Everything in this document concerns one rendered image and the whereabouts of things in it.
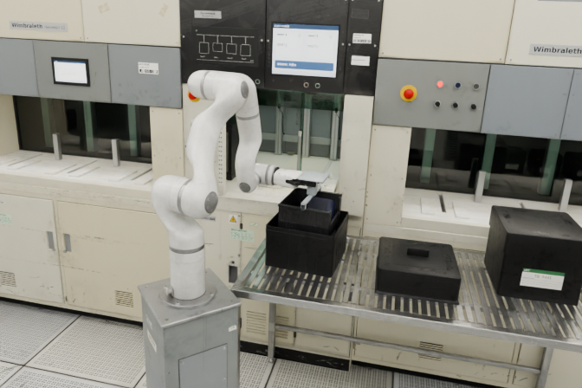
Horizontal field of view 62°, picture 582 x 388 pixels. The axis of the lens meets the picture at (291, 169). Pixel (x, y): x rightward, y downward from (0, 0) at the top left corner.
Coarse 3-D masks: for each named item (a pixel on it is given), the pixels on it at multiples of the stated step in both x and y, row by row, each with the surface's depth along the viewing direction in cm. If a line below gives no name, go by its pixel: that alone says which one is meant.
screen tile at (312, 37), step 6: (312, 36) 202; (318, 36) 202; (324, 36) 201; (306, 42) 204; (312, 42) 203; (318, 42) 202; (324, 42) 202; (330, 42) 201; (306, 48) 204; (312, 48) 204; (330, 48) 202; (306, 54) 205; (312, 54) 204; (318, 54) 204; (324, 54) 203; (330, 54) 203
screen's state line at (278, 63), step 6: (276, 60) 208; (276, 66) 209; (282, 66) 209; (288, 66) 208; (294, 66) 207; (300, 66) 207; (306, 66) 206; (312, 66) 206; (318, 66) 205; (324, 66) 205; (330, 66) 204
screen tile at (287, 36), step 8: (280, 32) 205; (288, 32) 204; (296, 32) 203; (280, 40) 206; (288, 40) 205; (296, 40) 204; (280, 48) 207; (288, 48) 206; (296, 48) 205; (280, 56) 208; (288, 56) 207; (296, 56) 206
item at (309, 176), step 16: (304, 176) 188; (320, 176) 189; (304, 192) 203; (320, 192) 201; (288, 208) 184; (304, 208) 180; (336, 208) 200; (288, 224) 186; (304, 224) 184; (320, 224) 182; (336, 224) 195
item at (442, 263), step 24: (384, 240) 194; (408, 240) 194; (384, 264) 174; (408, 264) 174; (432, 264) 175; (456, 264) 176; (384, 288) 172; (408, 288) 171; (432, 288) 169; (456, 288) 167
